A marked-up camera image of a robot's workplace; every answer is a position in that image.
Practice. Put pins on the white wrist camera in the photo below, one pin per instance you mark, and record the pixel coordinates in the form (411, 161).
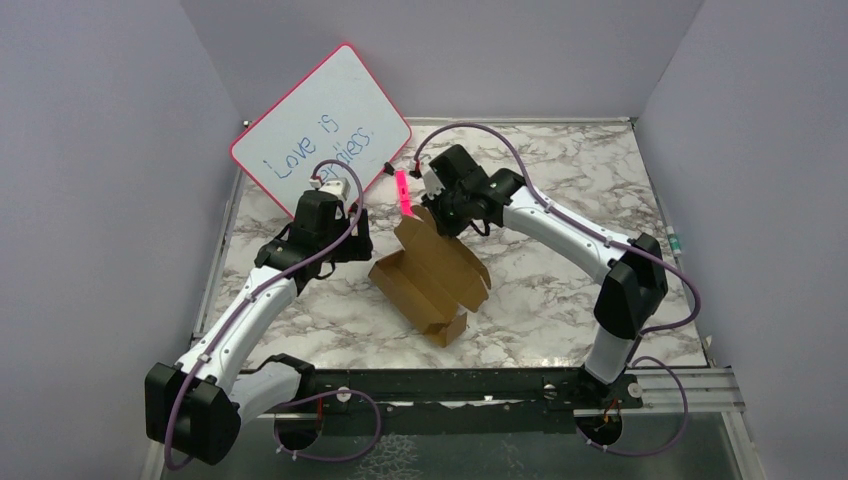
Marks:
(340, 188)
(433, 186)

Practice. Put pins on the green white glue stick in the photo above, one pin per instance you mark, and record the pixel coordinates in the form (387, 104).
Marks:
(673, 241)

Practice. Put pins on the aluminium frame rail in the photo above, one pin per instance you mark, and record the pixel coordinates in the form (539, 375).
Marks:
(663, 390)

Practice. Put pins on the brown cardboard box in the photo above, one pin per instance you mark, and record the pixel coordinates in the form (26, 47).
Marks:
(433, 281)

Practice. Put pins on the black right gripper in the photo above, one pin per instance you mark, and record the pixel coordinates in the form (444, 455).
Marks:
(445, 228)

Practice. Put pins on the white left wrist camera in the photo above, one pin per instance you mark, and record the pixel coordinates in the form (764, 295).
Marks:
(340, 188)

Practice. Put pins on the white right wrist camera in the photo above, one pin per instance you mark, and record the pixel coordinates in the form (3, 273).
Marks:
(433, 186)

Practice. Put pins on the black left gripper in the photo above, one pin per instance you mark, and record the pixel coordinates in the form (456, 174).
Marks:
(360, 246)

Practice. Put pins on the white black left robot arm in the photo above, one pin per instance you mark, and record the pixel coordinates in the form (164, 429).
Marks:
(225, 358)

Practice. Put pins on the pink-framed whiteboard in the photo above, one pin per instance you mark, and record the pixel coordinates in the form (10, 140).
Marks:
(336, 122)

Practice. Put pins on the pink marker pen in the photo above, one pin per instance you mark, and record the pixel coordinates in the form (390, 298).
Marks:
(403, 194)

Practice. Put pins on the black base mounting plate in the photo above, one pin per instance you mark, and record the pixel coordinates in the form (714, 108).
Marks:
(355, 402)

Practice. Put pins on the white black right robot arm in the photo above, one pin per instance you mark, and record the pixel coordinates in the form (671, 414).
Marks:
(632, 282)

